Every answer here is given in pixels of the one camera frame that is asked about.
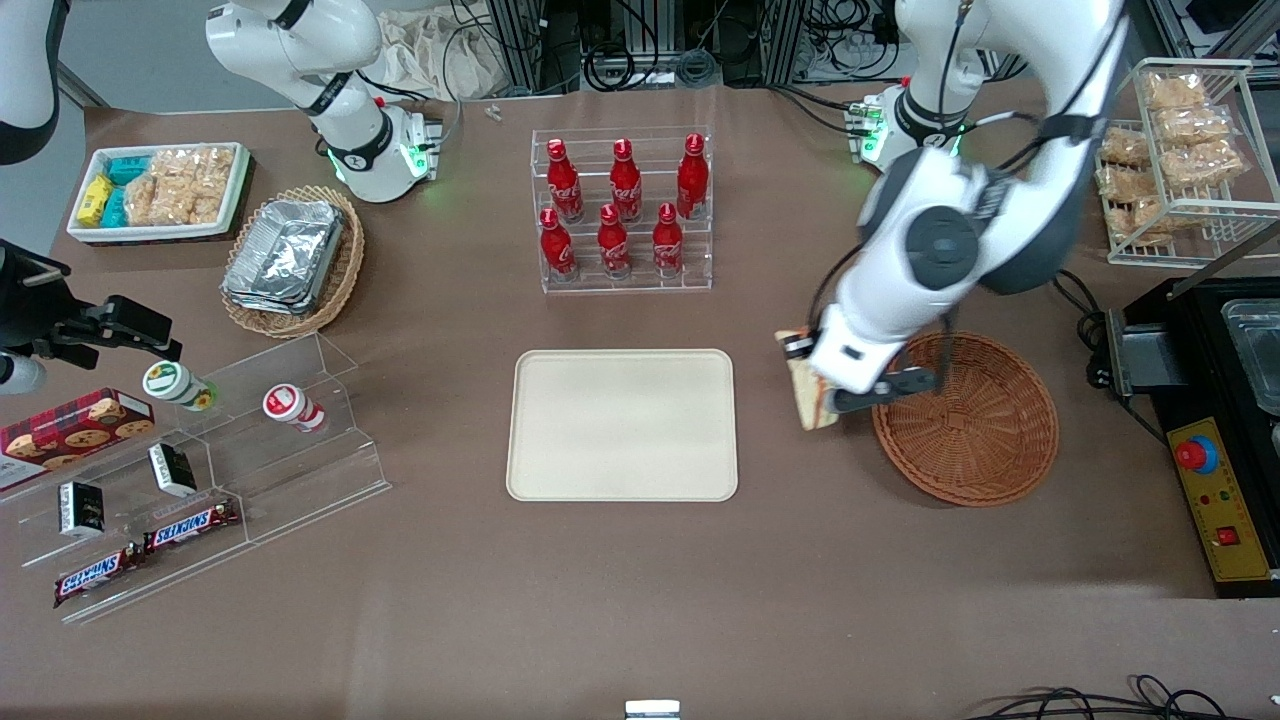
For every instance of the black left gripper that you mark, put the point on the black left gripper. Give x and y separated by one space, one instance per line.
806 349

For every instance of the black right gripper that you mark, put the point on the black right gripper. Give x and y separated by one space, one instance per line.
28 305

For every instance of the triangular sandwich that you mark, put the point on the triangular sandwich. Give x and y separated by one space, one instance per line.
810 405

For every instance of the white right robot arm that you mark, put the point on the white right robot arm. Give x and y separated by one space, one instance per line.
350 150

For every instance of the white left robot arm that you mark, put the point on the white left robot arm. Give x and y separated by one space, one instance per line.
930 240

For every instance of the round brown wicker basket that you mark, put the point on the round brown wicker basket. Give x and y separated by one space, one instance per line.
980 430

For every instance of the white rectangular snack tray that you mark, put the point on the white rectangular snack tray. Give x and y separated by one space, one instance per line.
238 195

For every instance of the cream plastic tray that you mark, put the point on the cream plastic tray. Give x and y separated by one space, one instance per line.
620 425

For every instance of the oval light wicker basket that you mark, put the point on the oval light wicker basket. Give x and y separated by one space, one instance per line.
350 260

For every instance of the green cap yogurt drink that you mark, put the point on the green cap yogurt drink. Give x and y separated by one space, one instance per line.
175 385

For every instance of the red cookie box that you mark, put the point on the red cookie box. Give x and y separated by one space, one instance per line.
70 435

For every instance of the teal snack pack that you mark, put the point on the teal snack pack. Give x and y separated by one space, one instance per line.
115 208
128 170

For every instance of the yellow snack pack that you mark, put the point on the yellow snack pack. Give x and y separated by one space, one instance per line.
95 200

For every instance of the small black white box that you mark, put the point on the small black white box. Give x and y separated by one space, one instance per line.
82 508
172 470

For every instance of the large clear rice cracker bag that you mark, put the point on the large clear rice cracker bag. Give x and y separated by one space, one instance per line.
180 185

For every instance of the clear acrylic bottle rack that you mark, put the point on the clear acrylic bottle rack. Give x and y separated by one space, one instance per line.
700 270

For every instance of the stack of foil trays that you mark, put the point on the stack of foil trays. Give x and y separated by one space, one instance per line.
285 255

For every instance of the red cap yogurt drink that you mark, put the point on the red cap yogurt drink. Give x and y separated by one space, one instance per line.
290 405

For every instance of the Snickers bar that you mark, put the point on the Snickers bar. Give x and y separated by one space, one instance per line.
92 578
190 527

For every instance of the red cola bottle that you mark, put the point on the red cola bottle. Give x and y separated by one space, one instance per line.
692 180
557 248
563 185
613 245
625 185
667 243

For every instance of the clear acrylic stepped shelf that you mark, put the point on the clear acrylic stepped shelf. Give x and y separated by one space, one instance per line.
300 470

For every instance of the clear bag of crackers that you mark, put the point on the clear bag of crackers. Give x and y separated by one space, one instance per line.
1125 148
1195 125
1145 218
1200 165
1175 90
1125 183

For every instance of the black countertop appliance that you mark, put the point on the black countertop appliance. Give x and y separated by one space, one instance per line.
1200 370

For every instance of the red emergency stop button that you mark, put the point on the red emergency stop button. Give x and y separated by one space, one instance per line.
1196 455

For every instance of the beige cloth bag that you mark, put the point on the beige cloth bag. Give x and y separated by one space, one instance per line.
430 55

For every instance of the yellow control panel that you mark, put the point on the yellow control panel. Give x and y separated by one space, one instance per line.
1225 510

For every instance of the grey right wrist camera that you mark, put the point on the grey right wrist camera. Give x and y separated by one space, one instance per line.
20 375

